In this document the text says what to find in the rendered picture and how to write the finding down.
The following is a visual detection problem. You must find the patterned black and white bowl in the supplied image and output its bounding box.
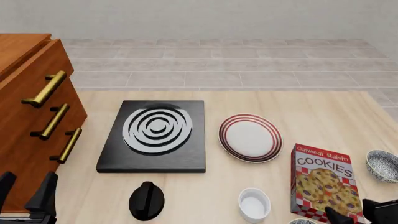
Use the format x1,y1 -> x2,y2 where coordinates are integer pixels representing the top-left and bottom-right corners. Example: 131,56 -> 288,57
288,218 -> 318,224
365,149 -> 398,184

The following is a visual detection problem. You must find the short brass drawer handle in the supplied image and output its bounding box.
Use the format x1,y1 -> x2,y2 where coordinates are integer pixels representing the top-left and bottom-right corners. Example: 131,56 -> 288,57
49,127 -> 83,164

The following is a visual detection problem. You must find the white plate with red rings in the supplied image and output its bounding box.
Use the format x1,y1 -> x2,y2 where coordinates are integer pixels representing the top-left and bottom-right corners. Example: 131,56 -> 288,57
218,113 -> 284,164

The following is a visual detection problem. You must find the oatmeal raisin cookies box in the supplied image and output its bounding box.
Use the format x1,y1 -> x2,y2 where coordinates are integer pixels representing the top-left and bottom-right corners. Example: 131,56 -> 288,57
290,142 -> 367,224

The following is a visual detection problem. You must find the wooden drawer with middle handle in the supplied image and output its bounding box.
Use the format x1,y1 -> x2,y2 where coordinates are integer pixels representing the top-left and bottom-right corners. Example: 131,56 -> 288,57
0,69 -> 83,185

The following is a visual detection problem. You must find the white ramekin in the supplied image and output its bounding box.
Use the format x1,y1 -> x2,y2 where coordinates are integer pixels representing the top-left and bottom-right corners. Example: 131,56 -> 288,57
238,187 -> 272,224

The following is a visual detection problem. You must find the wooden cabinet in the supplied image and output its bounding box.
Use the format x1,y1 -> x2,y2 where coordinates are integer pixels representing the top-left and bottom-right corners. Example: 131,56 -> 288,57
0,33 -> 88,213

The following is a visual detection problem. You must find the flat black stove plate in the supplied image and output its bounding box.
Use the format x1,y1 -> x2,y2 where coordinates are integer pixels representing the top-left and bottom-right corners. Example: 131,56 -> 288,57
96,100 -> 207,174

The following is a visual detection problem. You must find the medium brass drawer handle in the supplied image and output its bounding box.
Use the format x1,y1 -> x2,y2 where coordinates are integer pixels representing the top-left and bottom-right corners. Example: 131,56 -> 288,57
30,103 -> 71,141

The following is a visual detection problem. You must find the wooden drawer with smallest handle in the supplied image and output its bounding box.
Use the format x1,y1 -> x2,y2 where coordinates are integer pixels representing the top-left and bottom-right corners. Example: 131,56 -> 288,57
6,111 -> 88,212

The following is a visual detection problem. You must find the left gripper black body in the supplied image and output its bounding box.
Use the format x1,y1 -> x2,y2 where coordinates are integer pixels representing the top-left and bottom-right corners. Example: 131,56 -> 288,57
22,211 -> 58,224

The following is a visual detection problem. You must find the round black stove knob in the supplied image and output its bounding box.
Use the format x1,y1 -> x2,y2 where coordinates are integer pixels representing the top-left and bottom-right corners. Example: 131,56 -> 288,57
128,181 -> 166,222

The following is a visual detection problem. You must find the wooden drawer with largest handle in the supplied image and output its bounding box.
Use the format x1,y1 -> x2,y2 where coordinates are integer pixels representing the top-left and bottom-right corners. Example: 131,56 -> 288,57
0,39 -> 75,141

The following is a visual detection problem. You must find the long brass drawer handle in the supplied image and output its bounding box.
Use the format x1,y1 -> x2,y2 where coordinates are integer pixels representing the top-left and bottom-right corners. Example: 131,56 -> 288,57
21,70 -> 68,109

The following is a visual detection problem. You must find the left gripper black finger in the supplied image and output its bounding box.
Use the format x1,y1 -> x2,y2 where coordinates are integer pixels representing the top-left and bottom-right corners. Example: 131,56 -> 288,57
24,171 -> 59,213
0,171 -> 17,209

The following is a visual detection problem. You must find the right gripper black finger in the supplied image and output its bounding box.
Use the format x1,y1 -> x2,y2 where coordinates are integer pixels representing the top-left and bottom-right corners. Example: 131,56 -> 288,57
361,198 -> 398,220
324,205 -> 354,224

